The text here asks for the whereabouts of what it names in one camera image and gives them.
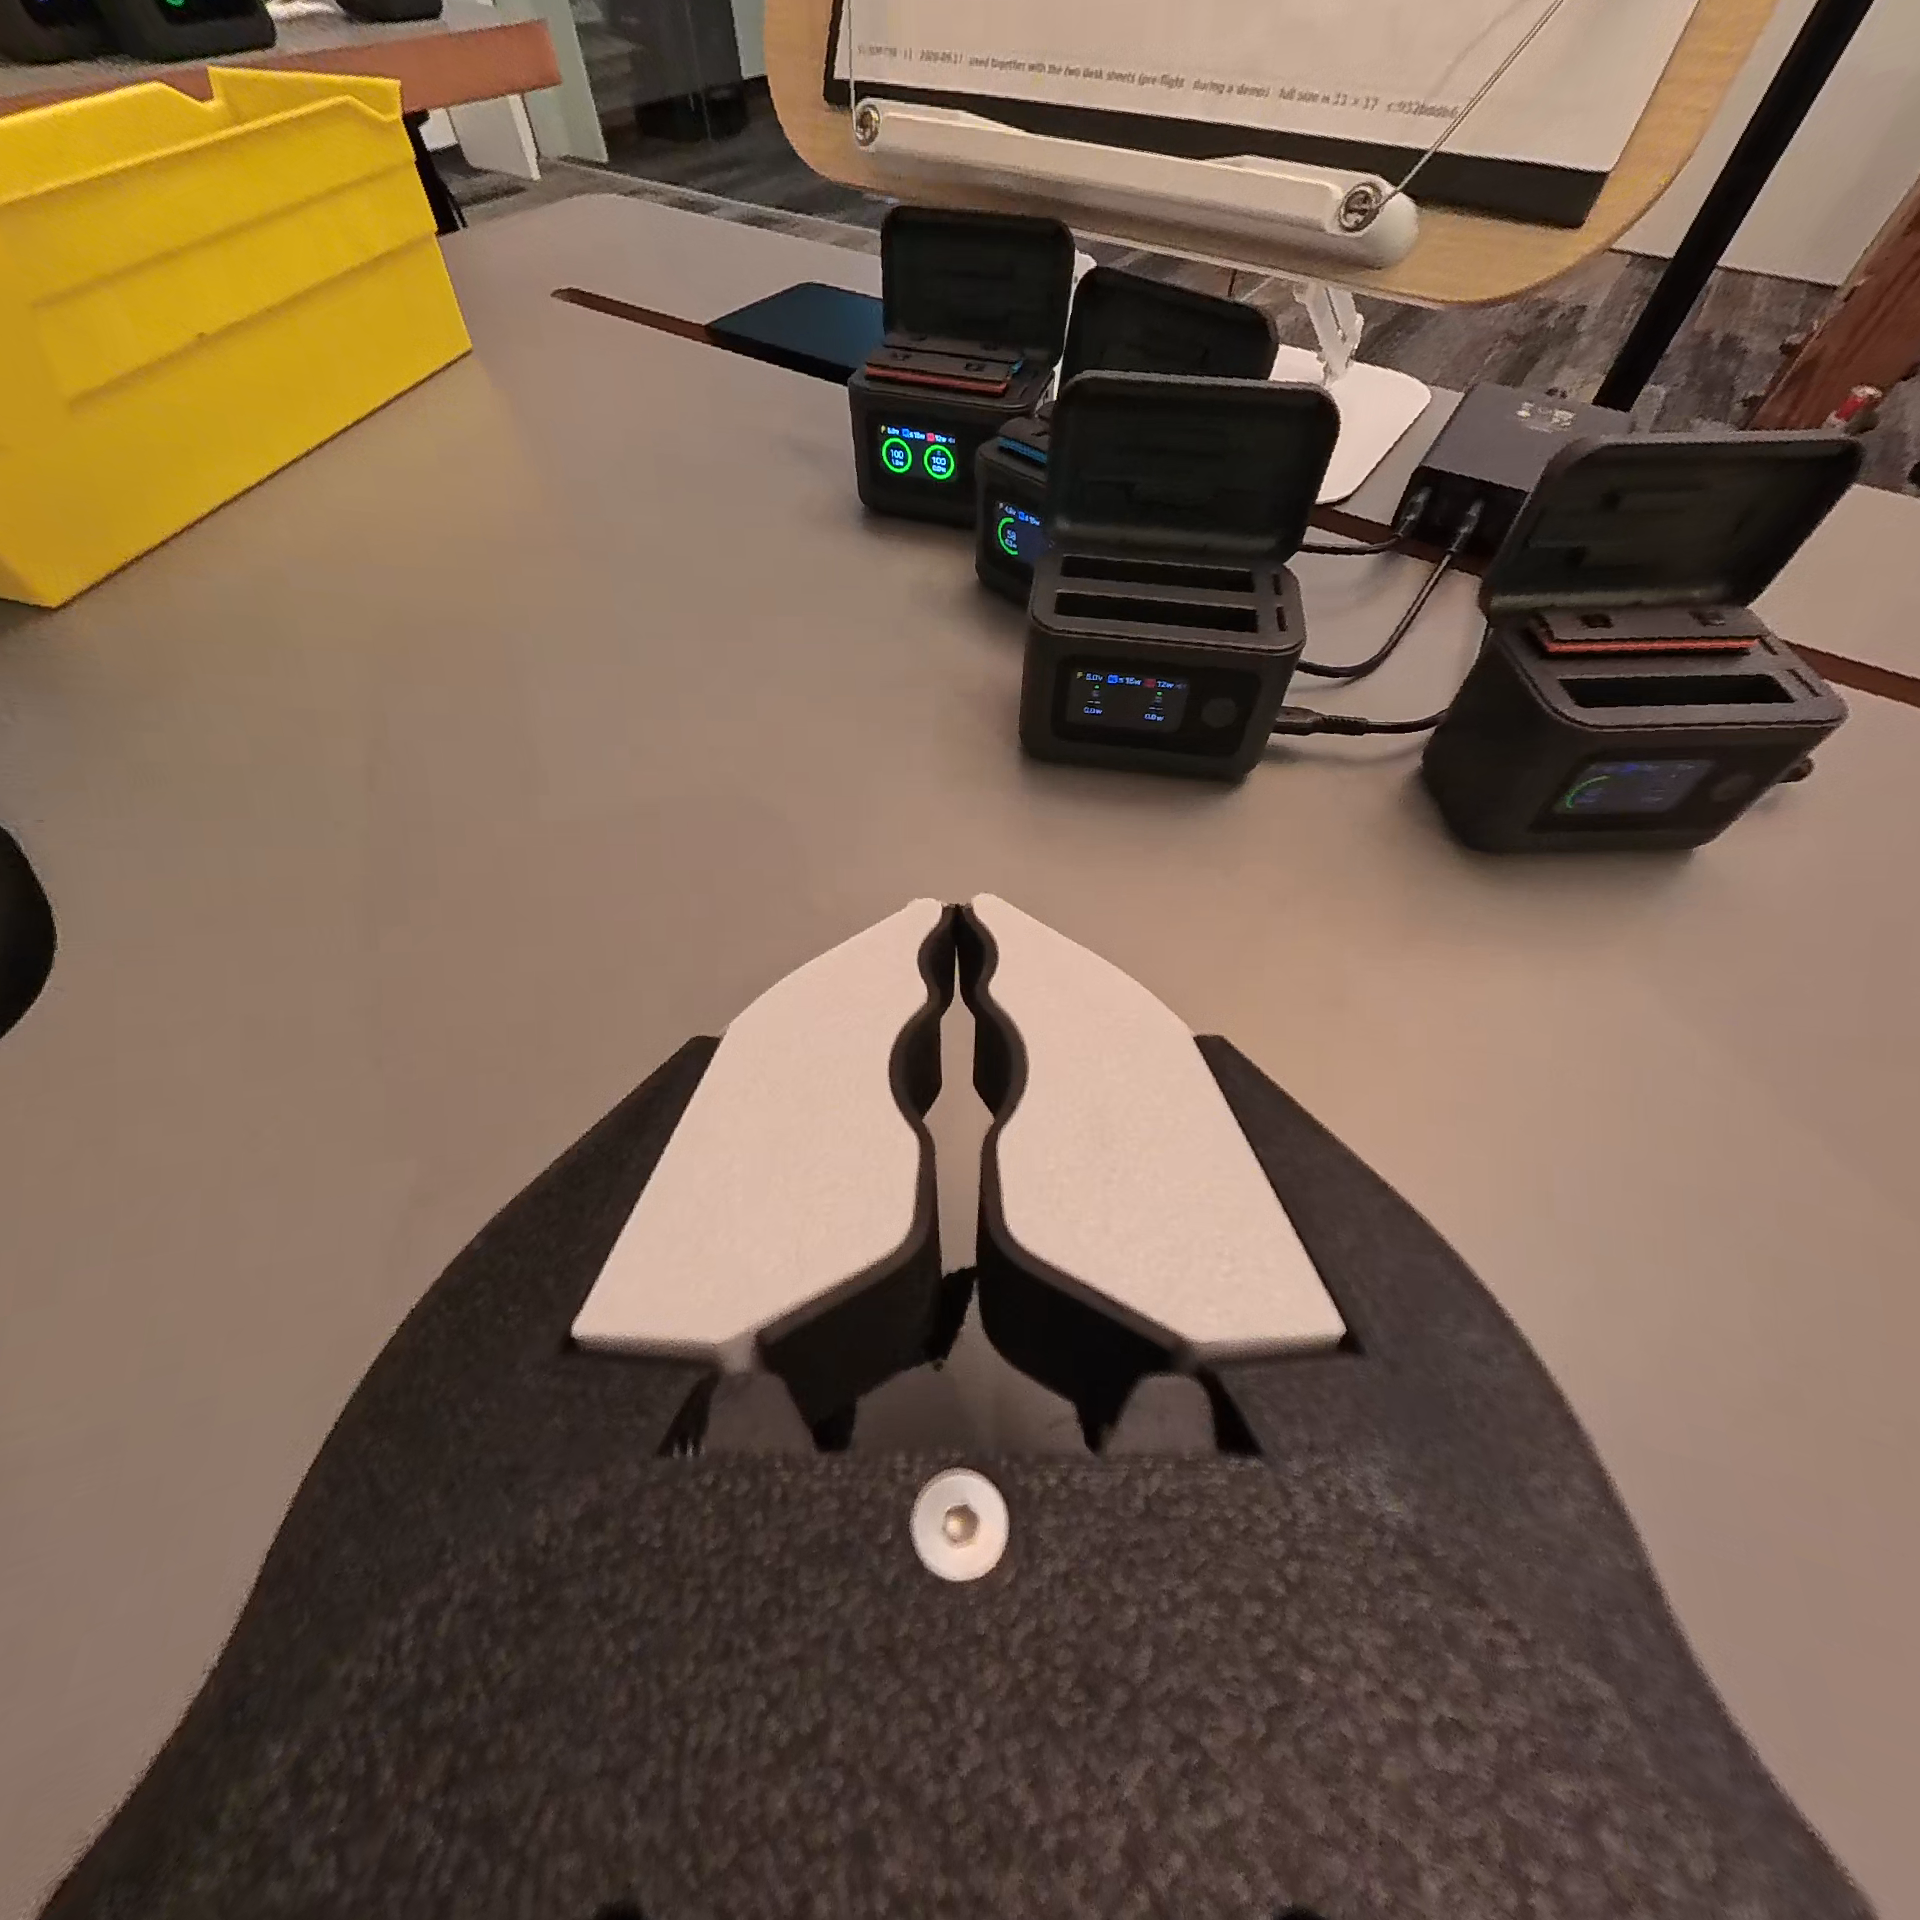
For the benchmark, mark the white instruction sheet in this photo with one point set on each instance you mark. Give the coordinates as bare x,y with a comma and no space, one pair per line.
1204,59

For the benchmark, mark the black battery charging case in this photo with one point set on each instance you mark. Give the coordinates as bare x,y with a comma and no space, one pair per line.
1170,324
151,27
1156,705
1618,783
975,283

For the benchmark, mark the wooden sign board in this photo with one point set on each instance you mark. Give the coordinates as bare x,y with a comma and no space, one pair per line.
1683,184

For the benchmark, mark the yellow plastic bin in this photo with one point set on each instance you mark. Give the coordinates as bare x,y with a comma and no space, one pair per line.
208,333

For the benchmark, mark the black quilted pad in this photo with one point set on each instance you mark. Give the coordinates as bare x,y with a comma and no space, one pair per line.
17,934

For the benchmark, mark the wooden post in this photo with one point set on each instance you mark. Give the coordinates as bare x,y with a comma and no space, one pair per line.
1848,363

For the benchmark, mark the black camera battery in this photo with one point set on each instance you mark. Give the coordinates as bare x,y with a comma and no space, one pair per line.
1649,639
975,376

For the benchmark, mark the dark flat pad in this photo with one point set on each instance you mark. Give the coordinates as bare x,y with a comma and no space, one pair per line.
795,333

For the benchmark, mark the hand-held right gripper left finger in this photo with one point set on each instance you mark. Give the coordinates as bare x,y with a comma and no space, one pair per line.
767,1172

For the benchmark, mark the black multi-port power hub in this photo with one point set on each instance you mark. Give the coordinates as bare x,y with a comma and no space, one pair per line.
1516,449

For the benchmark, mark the black pole stand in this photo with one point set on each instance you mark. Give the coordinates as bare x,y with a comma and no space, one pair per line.
1771,184

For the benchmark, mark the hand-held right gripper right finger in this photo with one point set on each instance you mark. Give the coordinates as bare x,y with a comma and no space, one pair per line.
1170,1172

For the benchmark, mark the white stand base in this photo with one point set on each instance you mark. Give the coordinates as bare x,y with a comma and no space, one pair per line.
1367,406

